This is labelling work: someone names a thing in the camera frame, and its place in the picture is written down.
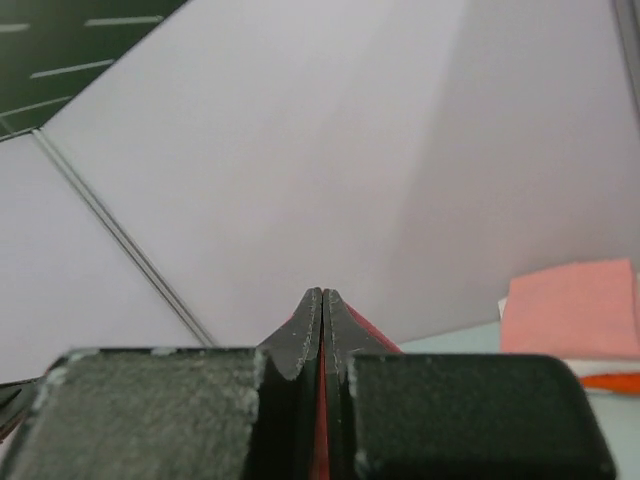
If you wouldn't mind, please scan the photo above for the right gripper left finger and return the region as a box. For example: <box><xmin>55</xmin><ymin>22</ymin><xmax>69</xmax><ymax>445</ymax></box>
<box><xmin>1</xmin><ymin>288</ymin><xmax>321</xmax><ymax>479</ymax></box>

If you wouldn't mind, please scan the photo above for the folded orange white t shirt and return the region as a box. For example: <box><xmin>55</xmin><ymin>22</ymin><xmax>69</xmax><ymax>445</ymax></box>
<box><xmin>580</xmin><ymin>372</ymin><xmax>640</xmax><ymax>396</ymax></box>

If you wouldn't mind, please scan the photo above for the folded pink t shirt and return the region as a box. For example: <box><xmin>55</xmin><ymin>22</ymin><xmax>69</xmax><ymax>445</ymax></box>
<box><xmin>500</xmin><ymin>259</ymin><xmax>639</xmax><ymax>358</ymax></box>

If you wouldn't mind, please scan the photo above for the red t shirt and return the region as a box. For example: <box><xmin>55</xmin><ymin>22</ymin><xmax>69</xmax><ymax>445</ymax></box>
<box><xmin>302</xmin><ymin>289</ymin><xmax>400</xmax><ymax>479</ymax></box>

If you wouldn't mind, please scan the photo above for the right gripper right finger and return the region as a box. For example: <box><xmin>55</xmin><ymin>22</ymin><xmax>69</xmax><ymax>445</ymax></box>
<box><xmin>322</xmin><ymin>287</ymin><xmax>617</xmax><ymax>480</ymax></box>

